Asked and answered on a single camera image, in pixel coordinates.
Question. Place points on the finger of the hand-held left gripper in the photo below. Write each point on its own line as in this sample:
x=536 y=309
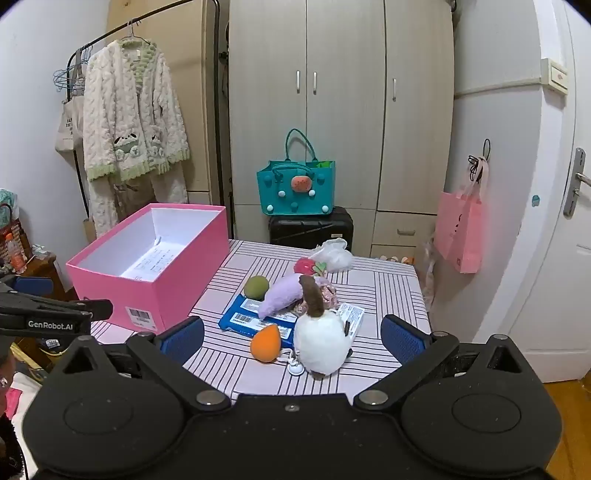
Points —
x=34 y=286
x=55 y=311

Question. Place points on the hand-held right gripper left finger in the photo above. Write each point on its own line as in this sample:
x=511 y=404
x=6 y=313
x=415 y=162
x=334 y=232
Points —
x=181 y=339

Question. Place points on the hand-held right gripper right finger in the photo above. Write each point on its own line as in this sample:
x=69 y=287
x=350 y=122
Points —
x=402 y=340

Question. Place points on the white labelled packet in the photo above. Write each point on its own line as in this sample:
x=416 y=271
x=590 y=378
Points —
x=354 y=321

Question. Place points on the pink cardboard box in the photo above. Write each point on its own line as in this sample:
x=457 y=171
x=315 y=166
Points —
x=152 y=295

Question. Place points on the blue wipes packet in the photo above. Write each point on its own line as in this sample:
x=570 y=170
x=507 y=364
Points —
x=240 y=318

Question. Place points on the white plush cat toy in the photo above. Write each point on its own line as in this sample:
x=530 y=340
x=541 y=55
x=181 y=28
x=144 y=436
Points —
x=321 y=344

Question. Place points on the orange egg-shaped sponge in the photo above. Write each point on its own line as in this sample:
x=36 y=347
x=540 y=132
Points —
x=265 y=346

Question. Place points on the green plush ball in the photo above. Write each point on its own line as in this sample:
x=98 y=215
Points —
x=256 y=287

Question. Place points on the white plastic bag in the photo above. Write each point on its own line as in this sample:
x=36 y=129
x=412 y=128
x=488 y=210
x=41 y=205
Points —
x=334 y=256

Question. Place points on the purple plush toy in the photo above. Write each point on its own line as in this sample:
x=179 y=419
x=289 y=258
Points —
x=284 y=295

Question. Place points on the wooden nightstand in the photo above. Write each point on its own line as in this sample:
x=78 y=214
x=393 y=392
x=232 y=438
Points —
x=46 y=274

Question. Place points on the orange drink bottle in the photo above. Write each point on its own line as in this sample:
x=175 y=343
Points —
x=14 y=256

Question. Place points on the striped tablecloth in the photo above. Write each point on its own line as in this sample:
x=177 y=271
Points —
x=388 y=295

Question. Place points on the brown woven basket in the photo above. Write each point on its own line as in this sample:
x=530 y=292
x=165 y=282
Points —
x=21 y=226

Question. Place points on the clear plastic bag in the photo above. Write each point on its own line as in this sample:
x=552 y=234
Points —
x=429 y=277

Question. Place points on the white orange gift bag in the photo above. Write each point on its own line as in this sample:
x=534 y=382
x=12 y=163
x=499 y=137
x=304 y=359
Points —
x=397 y=259

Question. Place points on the white printed paper sheet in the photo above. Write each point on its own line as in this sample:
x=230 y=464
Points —
x=154 y=258

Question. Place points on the teal print plastic bag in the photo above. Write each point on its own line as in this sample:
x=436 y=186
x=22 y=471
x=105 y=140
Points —
x=7 y=201

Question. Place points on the pink shopping bag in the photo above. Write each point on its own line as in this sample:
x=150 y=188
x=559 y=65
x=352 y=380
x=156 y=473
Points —
x=459 y=230

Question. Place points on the black suitcase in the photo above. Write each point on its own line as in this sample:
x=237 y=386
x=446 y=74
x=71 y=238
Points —
x=304 y=230

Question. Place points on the cream fleece pants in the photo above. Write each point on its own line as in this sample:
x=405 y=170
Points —
x=161 y=189

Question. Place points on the white door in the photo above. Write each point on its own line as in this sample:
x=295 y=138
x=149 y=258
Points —
x=554 y=277

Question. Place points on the canvas tote bag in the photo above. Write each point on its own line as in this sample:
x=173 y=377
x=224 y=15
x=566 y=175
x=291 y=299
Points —
x=67 y=124

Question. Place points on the teal felt tote bag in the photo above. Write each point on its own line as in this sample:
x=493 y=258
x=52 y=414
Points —
x=286 y=194

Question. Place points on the black clothes rack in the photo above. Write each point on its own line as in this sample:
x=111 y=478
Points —
x=217 y=115

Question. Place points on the tall beige cabinet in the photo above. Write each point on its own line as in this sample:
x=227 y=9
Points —
x=194 y=92

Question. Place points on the beige three-door wardrobe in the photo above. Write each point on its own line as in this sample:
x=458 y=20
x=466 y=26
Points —
x=346 y=69

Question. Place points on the white wall switch box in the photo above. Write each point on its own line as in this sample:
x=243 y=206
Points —
x=554 y=76

